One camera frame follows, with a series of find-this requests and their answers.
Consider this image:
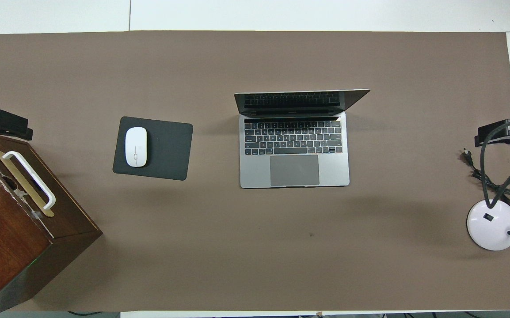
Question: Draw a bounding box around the silver laptop computer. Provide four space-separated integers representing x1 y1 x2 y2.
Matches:
234 89 370 189

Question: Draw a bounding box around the brown table mat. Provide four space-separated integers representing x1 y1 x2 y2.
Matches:
0 30 510 312

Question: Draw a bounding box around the white desk lamp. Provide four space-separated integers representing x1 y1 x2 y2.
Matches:
466 170 510 251

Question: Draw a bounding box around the dark brown wooden box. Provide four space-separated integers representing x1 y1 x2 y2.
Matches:
0 132 103 318

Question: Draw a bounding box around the white computer mouse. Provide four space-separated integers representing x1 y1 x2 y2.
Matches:
125 127 148 168

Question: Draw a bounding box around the black mouse pad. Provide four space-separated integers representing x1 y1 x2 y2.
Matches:
112 116 194 181

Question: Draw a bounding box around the black lamp power cord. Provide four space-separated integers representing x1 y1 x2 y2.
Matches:
461 149 510 208

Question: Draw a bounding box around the white box handle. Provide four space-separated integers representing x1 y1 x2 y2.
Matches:
2 151 57 210

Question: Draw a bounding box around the brass handle plate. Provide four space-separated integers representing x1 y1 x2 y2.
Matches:
0 150 55 218

